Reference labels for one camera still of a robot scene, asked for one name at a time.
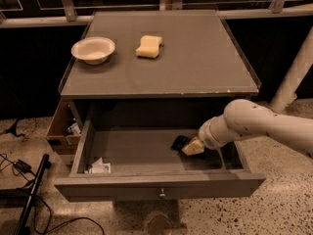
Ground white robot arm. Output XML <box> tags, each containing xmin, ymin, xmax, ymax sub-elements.
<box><xmin>182</xmin><ymin>99</ymin><xmax>313</xmax><ymax>159</ymax></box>

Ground round metal drawer knob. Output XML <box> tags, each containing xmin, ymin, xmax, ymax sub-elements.
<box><xmin>158</xmin><ymin>188</ymin><xmax>167</xmax><ymax>199</ymax></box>

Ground grey open top drawer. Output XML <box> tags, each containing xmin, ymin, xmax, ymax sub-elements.
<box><xmin>55</xmin><ymin>117</ymin><xmax>265</xmax><ymax>202</ymax></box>

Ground grey cabinet with counter top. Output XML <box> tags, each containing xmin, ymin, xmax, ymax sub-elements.
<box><xmin>61</xmin><ymin>11</ymin><xmax>260</xmax><ymax>126</ymax></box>

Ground white crumpled wrapper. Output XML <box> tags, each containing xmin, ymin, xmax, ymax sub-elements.
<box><xmin>85</xmin><ymin>158</ymin><xmax>112</xmax><ymax>173</ymax></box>

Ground yellow sponge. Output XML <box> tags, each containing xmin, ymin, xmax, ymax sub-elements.
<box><xmin>136</xmin><ymin>35</ymin><xmax>162</xmax><ymax>58</ymax></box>

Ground white items in box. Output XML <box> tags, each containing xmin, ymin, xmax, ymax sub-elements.
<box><xmin>67</xmin><ymin>122</ymin><xmax>81</xmax><ymax>136</ymax></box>

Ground brown cardboard box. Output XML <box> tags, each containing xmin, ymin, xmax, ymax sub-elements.
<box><xmin>46</xmin><ymin>100</ymin><xmax>80</xmax><ymax>165</ymax></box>

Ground white bowl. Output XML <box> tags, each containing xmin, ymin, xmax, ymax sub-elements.
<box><xmin>71</xmin><ymin>37</ymin><xmax>115</xmax><ymax>65</ymax></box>

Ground black power adapter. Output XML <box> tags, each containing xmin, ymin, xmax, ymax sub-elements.
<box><xmin>14</xmin><ymin>160</ymin><xmax>31</xmax><ymax>173</ymax></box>

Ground metal window railing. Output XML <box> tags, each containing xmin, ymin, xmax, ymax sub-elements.
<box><xmin>0</xmin><ymin>0</ymin><xmax>313</xmax><ymax>25</ymax></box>

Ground black pole on floor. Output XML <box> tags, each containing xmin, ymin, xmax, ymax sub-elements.
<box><xmin>14</xmin><ymin>154</ymin><xmax>51</xmax><ymax>235</ymax></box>

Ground black cable on floor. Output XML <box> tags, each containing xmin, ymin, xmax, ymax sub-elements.
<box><xmin>0</xmin><ymin>152</ymin><xmax>106</xmax><ymax>235</ymax></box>

